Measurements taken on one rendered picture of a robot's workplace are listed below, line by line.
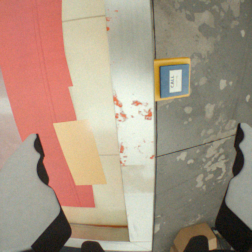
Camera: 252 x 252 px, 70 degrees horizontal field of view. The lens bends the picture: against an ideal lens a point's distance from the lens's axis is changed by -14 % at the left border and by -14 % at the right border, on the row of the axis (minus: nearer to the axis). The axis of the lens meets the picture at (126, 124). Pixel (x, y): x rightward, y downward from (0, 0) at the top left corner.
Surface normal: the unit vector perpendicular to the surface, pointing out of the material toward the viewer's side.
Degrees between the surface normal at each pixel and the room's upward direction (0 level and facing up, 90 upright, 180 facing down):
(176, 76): 0
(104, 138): 19
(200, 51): 0
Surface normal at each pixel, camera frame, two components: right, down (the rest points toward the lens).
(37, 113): -0.06, 0.48
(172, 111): 0.27, 0.44
